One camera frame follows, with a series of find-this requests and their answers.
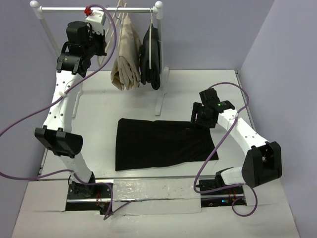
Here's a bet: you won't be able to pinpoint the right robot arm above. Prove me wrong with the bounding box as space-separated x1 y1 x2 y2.
191 88 282 194

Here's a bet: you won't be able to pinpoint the black trousers on hanger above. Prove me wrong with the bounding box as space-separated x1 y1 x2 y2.
140 26 160 90

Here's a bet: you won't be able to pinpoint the black trousers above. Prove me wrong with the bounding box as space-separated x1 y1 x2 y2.
140 26 160 90
115 119 215 171

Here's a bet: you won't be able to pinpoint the beige trousers on hanger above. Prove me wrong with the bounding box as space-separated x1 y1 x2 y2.
110 16 142 91

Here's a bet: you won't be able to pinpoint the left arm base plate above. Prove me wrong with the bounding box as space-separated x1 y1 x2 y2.
65 181 111 215

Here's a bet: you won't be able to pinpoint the white clothes rack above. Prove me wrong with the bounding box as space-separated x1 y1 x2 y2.
29 0 170 119

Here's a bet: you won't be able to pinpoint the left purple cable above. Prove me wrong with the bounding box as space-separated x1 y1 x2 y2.
0 3 134 221

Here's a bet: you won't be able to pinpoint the cream wooden hanger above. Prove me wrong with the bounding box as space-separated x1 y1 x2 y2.
97 0 127 66

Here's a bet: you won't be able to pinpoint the cream hanger under beige trousers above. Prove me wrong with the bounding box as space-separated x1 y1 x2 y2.
115 12 125 60

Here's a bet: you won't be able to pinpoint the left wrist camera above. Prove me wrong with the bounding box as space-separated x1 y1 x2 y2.
84 7 106 27

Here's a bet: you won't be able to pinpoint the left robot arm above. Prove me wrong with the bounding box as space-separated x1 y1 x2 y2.
35 20 106 198

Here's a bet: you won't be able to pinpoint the cream hanger under black trousers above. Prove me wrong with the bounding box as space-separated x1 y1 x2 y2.
149 9 153 70

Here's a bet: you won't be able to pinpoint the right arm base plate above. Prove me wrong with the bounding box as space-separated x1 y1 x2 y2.
196 179 246 208

